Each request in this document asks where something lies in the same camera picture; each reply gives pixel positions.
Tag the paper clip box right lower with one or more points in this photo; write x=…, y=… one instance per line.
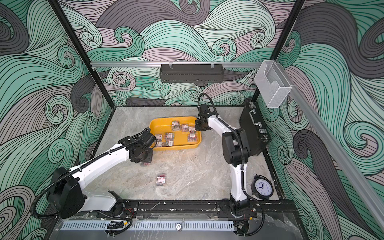
x=192, y=138

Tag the paper clip box barcode side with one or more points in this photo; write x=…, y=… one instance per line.
x=169, y=143

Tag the paper clip box middle left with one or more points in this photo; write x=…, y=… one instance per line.
x=159, y=137

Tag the clear acrylic wall holder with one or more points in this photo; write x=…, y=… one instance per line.
x=272, y=82

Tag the black round alarm clock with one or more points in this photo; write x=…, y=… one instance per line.
x=262, y=188

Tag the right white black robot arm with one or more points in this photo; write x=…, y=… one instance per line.
x=235, y=152

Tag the paper clip box middle centre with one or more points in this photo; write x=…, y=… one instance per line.
x=170, y=136

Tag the aluminium rail wall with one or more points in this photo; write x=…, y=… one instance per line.
x=366, y=192
x=138, y=64

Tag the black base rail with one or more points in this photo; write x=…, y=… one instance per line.
x=142, y=209

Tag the white slotted cable duct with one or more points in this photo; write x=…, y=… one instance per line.
x=152, y=226

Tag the black briefcase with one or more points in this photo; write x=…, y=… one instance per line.
x=252, y=122

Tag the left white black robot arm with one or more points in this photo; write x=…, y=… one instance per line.
x=65, y=196

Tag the aluminium rail right wall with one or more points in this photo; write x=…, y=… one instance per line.
x=366, y=192

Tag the black wall-mounted tray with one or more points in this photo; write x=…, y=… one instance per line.
x=192, y=74

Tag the yellow plastic storage tray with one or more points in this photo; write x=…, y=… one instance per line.
x=164, y=125

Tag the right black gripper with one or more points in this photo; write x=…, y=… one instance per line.
x=197, y=128

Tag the paper clip box stacked top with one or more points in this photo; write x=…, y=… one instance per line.
x=175, y=125

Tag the paper clip box under stack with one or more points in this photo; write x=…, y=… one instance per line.
x=185, y=127

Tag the paper clip box removed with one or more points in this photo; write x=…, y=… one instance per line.
x=161, y=180
x=146, y=163

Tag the paper clip box far right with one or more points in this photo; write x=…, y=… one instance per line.
x=192, y=130

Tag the aluminium rail back wall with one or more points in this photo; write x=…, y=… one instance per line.
x=138, y=64

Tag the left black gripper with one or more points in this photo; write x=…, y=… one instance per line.
x=149, y=158

